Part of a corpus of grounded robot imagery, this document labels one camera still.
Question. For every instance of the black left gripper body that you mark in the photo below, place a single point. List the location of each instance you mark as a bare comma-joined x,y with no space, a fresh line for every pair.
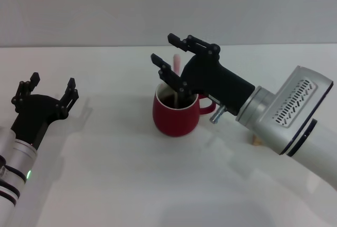
37,115

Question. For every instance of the red ceramic coffee cup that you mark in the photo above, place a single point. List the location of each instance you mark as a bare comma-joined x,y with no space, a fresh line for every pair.
173,121

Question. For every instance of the light wooden notched block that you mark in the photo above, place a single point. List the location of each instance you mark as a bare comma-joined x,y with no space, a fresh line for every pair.
256,140

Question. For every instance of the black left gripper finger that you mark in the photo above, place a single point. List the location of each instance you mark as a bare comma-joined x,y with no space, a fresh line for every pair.
26,88
69,95

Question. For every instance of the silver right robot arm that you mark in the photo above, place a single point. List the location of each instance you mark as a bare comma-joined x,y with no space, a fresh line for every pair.
289,113

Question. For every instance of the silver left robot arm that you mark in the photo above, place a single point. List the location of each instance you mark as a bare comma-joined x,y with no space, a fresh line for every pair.
14,161

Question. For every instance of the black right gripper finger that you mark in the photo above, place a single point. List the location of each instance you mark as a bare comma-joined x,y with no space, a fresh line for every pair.
192,44
171,75

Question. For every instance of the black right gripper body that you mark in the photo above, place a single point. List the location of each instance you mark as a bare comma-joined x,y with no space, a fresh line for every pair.
216,79

